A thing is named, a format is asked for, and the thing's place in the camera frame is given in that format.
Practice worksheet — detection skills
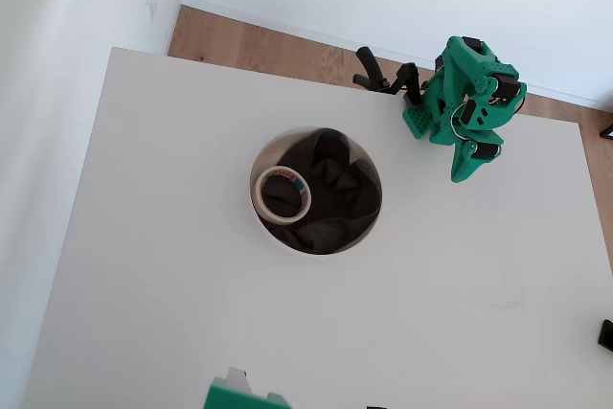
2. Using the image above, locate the white tape roll red print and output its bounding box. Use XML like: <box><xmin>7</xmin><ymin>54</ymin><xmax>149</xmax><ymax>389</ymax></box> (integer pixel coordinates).
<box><xmin>253</xmin><ymin>165</ymin><xmax>313</xmax><ymax>227</ymax></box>

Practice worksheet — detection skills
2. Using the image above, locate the black table clamp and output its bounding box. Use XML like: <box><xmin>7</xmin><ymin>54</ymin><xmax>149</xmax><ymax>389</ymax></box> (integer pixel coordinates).
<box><xmin>352</xmin><ymin>46</ymin><xmax>426</xmax><ymax>109</ymax></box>

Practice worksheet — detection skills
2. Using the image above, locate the white round bowl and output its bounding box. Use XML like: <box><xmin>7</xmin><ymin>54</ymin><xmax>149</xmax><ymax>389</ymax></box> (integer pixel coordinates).
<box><xmin>248</xmin><ymin>125</ymin><xmax>384</xmax><ymax>260</ymax></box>

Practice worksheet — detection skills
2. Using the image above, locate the green and white printed stand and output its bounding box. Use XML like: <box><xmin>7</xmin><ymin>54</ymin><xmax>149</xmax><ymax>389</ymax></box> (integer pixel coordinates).
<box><xmin>204</xmin><ymin>366</ymin><xmax>292</xmax><ymax>409</ymax></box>

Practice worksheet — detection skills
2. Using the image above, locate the black crumpled cloth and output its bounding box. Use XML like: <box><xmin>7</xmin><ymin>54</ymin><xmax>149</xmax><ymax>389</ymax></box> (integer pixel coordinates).
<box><xmin>258</xmin><ymin>127</ymin><xmax>383</xmax><ymax>255</ymax></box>

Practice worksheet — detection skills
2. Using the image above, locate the white red black servo cable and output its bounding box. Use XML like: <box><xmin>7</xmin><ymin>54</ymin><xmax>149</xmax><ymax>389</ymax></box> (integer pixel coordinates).
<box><xmin>446</xmin><ymin>101</ymin><xmax>469</xmax><ymax>140</ymax></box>

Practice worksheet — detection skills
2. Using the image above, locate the black box-shaped device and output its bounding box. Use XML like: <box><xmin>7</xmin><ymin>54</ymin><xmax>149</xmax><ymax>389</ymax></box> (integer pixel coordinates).
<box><xmin>597</xmin><ymin>319</ymin><xmax>613</xmax><ymax>351</ymax></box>

